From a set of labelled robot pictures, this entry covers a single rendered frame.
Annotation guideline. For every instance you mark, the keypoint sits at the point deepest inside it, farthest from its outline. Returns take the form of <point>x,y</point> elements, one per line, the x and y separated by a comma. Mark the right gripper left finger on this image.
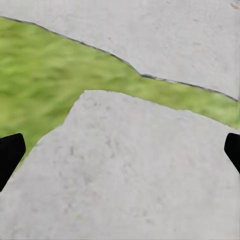
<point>12,149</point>

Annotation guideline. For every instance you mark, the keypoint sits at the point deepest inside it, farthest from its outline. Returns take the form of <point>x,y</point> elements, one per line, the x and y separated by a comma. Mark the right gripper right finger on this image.
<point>232,149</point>

